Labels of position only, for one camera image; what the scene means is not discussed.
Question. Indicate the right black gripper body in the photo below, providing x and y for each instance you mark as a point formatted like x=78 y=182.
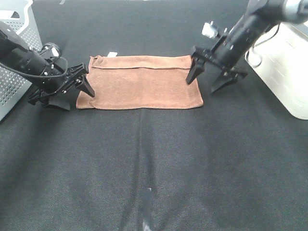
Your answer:
x=210 y=57

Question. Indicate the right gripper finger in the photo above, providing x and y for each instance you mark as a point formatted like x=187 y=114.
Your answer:
x=197 y=68
x=225 y=79

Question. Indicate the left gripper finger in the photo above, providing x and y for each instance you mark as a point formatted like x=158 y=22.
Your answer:
x=83 y=85
x=56 y=103

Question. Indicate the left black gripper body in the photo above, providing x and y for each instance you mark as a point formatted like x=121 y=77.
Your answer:
x=52 y=81

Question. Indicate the brown towel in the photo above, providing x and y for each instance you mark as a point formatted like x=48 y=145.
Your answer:
x=133 y=82

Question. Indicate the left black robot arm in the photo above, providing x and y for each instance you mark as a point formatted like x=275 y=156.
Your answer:
x=32 y=58

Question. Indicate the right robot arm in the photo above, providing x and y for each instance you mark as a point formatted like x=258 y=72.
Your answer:
x=259 y=18

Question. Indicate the white plastic storage bin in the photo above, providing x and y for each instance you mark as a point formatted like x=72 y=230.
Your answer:
x=280 y=58

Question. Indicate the grey perforated laundry basket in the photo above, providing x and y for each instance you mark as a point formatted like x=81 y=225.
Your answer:
x=18 y=34

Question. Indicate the black table cloth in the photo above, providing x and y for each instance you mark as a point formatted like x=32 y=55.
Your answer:
x=239 y=163

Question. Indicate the grey tape strip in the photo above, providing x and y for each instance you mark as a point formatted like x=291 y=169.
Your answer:
x=147 y=210

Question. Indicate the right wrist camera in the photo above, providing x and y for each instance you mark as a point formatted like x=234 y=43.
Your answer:
x=210 y=30

